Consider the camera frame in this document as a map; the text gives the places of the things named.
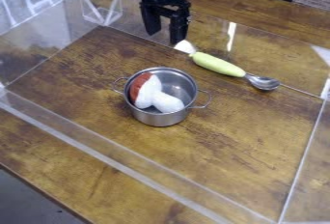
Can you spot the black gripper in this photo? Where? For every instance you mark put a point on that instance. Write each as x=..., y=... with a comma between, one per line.
x=177, y=9

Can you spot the small silver pot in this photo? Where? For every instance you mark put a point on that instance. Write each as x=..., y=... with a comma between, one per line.
x=180, y=85

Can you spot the white plush mushroom red cap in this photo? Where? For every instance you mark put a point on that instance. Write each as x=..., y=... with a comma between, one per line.
x=146, y=93

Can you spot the green handled metal spoon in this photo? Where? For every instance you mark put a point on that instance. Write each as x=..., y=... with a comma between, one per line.
x=221, y=66

